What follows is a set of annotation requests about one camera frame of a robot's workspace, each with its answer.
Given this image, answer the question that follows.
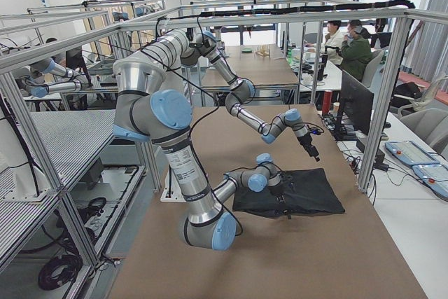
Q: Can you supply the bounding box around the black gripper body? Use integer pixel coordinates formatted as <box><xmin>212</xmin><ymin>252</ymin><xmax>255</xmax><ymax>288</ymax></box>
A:
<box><xmin>297</xmin><ymin>132</ymin><xmax>320</xmax><ymax>162</ymax></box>
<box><xmin>269</xmin><ymin>172</ymin><xmax>288</xmax><ymax>204</ymax></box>

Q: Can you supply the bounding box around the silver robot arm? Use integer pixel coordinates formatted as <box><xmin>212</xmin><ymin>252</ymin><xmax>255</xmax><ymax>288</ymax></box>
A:
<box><xmin>156</xmin><ymin>29</ymin><xmax>320</xmax><ymax>161</ymax></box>
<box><xmin>113</xmin><ymin>57</ymin><xmax>283</xmax><ymax>251</ymax></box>

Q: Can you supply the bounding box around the teach pendant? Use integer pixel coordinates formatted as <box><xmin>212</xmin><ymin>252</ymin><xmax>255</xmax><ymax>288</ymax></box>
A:
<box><xmin>384</xmin><ymin>141</ymin><xmax>440</xmax><ymax>167</ymax></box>

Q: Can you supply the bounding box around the person in white jacket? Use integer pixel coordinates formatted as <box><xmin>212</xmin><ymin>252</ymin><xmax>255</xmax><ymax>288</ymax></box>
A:
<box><xmin>321</xmin><ymin>20</ymin><xmax>344</xmax><ymax>66</ymax></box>

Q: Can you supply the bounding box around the red bottle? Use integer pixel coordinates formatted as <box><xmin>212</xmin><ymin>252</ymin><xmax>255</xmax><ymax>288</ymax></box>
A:
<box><xmin>321</xmin><ymin>90</ymin><xmax>333</xmax><ymax>115</ymax></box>

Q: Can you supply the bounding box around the black t-shirt with logo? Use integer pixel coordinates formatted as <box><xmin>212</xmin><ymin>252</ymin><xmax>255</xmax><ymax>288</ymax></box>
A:
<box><xmin>232</xmin><ymin>168</ymin><xmax>345</xmax><ymax>218</ymax></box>

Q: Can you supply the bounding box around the black computer monitor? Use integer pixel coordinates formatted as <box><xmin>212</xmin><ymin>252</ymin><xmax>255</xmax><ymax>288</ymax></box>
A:
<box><xmin>334</xmin><ymin>71</ymin><xmax>374</xmax><ymax>141</ymax></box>

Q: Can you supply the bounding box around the person in green jacket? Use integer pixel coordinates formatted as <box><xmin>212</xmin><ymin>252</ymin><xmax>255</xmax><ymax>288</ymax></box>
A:
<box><xmin>339</xmin><ymin>20</ymin><xmax>372</xmax><ymax>81</ymax></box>

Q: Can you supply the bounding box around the black cable bundle on floor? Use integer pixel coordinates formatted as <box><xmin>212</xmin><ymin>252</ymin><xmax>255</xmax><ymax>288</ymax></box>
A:
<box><xmin>37</xmin><ymin>253</ymin><xmax>85</xmax><ymax>291</ymax></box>

